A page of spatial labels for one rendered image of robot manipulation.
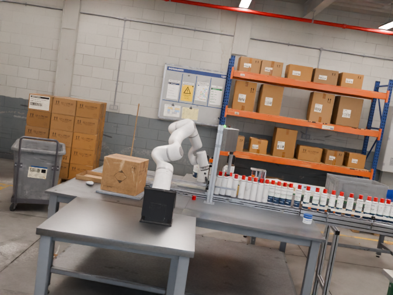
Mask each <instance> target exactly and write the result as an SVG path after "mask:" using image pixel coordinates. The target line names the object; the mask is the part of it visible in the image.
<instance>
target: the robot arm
mask: <svg viewBox="0 0 393 295"><path fill-rule="evenodd" d="M168 131H169V133H170V134H171V136H170V138H169V140H168V143H169V145H165V146H159V147H156V148H154V149H153V151H152V153H151V156H152V158H153V160H154V162H155V163H156V165H157V167H156V173H155V176H154V181H153V186H152V188H159V189H164V190H170V186H171V181H172V176H173V166H172V165H171V164H170V163H167V162H171V161H176V160H180V159H181V158H182V157H183V149H182V147H181V143H182V141H183V140H184V139H185V138H187V137H189V140H190V142H191V145H192V147H191V148H190V150H189V152H188V158H189V161H190V163H191V164H192V165H197V164H198V165H199V168H200V170H201V171H202V174H203V177H204V181H205V182H207V178H208V169H209V164H208V159H207V156H206V151H204V150H203V151H200V152H197V153H196V156H194V154H193V153H194V152H195V151H196V150H198V149H200V148H201V147H202V142H201V139H200V137H199V134H198V131H197V128H196V126H195V123H194V122H193V121H192V120H191V119H184V120H181V121H177V122H173V123H172V124H170V126H169V127H168Z"/></svg>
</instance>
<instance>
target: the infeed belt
mask: <svg viewBox="0 0 393 295"><path fill-rule="evenodd" d="M170 188H176V189H180V190H187V191H193V192H197V193H204V194H205V191H200V190H194V189H190V188H183V187H176V186H170ZM213 195H215V194H213ZM216 196H221V197H227V198H233V197H231V196H228V195H220V194H219V195H216ZM234 199H238V200H244V199H239V198H238V197H235V198H234ZM245 201H250V200H245ZM252 202H255V203H257V202H256V201H252ZM260 203H262V202H260ZM262 204H268V205H274V204H269V203H262ZM275 206H279V207H285V208H292V209H296V210H300V208H298V209H297V208H293V206H291V207H286V206H280V205H275Z"/></svg>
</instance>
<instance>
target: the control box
mask: <svg viewBox="0 0 393 295"><path fill-rule="evenodd" d="M222 134H223V135H222V142H221V145H220V151H223V152H235V151H236V146H237V139H238V135H239V130H238V129H232V128H224V129H223V133H222Z"/></svg>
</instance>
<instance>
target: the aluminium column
mask: <svg viewBox="0 0 393 295"><path fill-rule="evenodd" d="M223 129H224V125H221V124H219V126H218V130H221V131H223ZM222 135H223V134H222V133H217V137H216V144H217V145H221V142H222ZM219 154H220V147H215V151H214V156H213V163H212V170H211V178H210V182H209V189H208V196H207V201H206V202H207V203H212V199H213V191H214V187H215V180H216V172H217V168H218V161H219Z"/></svg>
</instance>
